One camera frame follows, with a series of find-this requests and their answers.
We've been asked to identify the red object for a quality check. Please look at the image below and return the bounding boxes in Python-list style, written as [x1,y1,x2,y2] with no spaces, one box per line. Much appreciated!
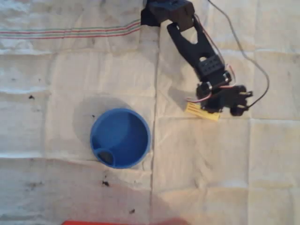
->
[61,217,188,225]

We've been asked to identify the small black gripper camera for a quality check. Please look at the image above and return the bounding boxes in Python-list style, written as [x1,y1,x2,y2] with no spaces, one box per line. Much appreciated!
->
[230,84,254,117]

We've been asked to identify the red white servo wire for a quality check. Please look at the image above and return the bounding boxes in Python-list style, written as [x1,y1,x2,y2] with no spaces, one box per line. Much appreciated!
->
[186,14,237,104]

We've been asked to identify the blue plastic bowl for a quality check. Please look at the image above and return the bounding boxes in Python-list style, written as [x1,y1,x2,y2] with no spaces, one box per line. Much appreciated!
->
[90,108,151,170]

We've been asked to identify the black cable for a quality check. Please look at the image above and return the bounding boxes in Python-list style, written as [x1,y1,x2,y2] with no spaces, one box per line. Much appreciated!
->
[208,0,270,109]

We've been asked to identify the yellow rectangular block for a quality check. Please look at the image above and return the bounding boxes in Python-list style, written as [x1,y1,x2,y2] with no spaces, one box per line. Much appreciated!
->
[184,101,221,122]

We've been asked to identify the white cloth with stripes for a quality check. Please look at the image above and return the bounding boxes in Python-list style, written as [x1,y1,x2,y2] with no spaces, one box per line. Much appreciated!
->
[0,0,300,225]

